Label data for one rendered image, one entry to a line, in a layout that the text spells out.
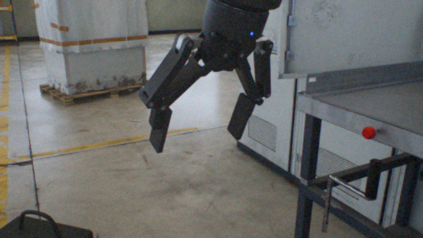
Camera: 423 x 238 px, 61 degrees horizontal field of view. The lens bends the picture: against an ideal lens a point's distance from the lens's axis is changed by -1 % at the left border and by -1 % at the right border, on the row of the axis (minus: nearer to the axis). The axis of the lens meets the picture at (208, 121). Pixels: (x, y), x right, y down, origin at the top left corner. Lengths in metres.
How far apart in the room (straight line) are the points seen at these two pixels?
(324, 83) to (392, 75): 0.34
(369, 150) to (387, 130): 0.94
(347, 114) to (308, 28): 0.51
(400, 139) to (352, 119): 0.15
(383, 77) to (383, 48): 0.23
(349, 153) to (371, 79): 0.70
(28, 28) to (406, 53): 10.69
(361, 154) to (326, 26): 0.74
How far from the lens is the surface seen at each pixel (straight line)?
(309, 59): 1.50
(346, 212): 1.20
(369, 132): 0.98
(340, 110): 1.09
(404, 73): 1.54
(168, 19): 12.44
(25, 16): 11.58
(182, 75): 0.46
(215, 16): 0.43
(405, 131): 0.97
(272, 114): 2.46
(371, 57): 1.62
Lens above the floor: 1.14
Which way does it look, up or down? 19 degrees down
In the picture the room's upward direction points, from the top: straight up
